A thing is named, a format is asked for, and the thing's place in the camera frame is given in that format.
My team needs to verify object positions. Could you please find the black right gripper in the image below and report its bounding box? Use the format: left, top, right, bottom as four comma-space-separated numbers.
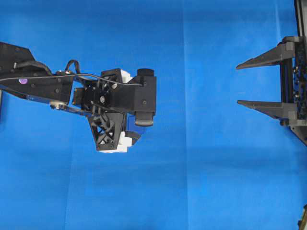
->
236, 36, 307, 144

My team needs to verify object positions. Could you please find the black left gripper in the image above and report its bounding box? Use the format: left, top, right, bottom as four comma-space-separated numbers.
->
72, 69, 141, 153

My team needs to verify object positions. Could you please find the blue block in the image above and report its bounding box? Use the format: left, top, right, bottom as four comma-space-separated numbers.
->
126, 112, 154, 135

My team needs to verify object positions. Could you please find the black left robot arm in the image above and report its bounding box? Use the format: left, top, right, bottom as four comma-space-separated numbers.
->
0, 43, 141, 153

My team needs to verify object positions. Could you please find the blue table cloth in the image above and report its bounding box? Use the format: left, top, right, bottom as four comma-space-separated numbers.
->
0, 0, 307, 230

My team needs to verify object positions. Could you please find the black thin cable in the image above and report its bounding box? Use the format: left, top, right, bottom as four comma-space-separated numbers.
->
0, 73, 144, 87

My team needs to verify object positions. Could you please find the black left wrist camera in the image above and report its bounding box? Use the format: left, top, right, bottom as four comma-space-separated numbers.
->
109, 69, 158, 127

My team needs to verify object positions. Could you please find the black table frame rail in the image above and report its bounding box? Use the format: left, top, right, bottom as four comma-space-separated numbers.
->
294, 0, 307, 36

